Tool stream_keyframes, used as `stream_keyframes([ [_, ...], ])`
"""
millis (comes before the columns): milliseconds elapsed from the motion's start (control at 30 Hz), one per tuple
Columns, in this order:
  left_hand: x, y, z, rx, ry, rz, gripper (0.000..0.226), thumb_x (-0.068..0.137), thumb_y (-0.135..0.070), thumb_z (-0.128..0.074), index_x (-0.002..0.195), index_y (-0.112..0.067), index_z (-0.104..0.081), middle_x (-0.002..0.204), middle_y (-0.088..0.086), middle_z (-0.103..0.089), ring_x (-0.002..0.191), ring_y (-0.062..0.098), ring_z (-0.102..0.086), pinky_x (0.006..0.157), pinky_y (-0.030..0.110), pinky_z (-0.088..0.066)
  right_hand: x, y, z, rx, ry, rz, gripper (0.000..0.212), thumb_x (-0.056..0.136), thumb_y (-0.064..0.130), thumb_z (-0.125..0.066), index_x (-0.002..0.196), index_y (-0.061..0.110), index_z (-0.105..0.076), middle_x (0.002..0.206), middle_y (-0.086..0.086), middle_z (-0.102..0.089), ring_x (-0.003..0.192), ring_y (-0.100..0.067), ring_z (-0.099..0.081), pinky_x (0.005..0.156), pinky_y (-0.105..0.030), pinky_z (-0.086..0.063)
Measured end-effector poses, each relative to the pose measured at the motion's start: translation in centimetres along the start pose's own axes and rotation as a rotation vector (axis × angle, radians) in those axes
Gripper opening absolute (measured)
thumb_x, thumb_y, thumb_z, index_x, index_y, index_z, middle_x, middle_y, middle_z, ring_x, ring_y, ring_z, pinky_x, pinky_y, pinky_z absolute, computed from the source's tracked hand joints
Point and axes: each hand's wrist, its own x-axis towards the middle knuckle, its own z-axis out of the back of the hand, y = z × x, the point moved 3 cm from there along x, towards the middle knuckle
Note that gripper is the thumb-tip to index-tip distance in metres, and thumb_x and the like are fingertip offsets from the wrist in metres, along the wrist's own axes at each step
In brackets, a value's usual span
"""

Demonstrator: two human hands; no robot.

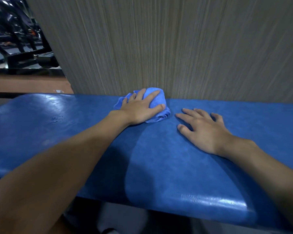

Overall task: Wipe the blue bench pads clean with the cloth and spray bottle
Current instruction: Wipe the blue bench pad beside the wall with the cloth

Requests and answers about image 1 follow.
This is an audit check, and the person's left hand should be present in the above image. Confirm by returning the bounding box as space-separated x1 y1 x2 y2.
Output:
109 88 166 126

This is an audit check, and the person's right hand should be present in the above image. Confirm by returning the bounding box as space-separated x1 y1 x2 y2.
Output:
175 108 235 158

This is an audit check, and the blue microfibre cloth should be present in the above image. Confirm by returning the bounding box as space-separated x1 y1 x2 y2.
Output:
113 87 171 124

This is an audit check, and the blue bench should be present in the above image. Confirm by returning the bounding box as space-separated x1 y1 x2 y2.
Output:
0 93 293 234

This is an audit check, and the person's left forearm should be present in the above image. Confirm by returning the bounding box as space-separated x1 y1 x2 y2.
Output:
0 110 131 234

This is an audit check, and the person's right forearm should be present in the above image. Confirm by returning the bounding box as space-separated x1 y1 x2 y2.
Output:
219 135 293 233

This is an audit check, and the person's leg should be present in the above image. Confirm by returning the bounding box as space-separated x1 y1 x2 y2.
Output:
46 214 73 234

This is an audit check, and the black framed wall mirror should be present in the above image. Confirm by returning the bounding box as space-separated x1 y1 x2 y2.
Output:
0 0 65 76

